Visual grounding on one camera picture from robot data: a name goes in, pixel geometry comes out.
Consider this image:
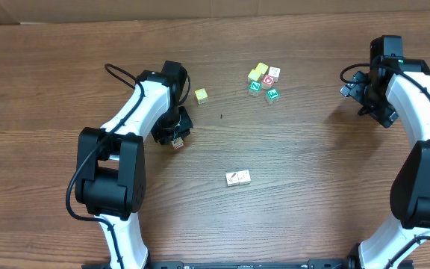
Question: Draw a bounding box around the white block red drawing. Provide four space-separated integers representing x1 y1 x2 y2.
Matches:
171 137 184 149

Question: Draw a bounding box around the white block pencil drawing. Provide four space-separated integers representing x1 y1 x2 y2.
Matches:
225 172 240 187

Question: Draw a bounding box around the green V block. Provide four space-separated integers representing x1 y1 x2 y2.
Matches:
237 170 251 185

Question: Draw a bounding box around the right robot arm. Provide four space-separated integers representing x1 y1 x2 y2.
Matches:
339 35 430 268

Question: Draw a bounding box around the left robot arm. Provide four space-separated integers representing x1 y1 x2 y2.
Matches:
65 61 193 268

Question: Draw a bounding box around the lone yellow block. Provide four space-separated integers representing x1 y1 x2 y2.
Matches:
195 88 208 105

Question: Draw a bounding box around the white block in cluster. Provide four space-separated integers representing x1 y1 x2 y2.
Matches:
268 67 281 82

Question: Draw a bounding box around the green Z block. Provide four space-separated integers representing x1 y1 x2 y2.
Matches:
248 81 261 96

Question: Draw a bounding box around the green E block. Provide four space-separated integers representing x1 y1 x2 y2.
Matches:
265 88 280 105

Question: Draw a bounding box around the yellow block front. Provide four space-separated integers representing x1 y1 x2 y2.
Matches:
247 69 263 83

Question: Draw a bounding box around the yellow block rear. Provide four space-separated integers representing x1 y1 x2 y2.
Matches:
255 62 269 75

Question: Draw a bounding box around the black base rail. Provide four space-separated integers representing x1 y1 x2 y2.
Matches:
146 259 349 269

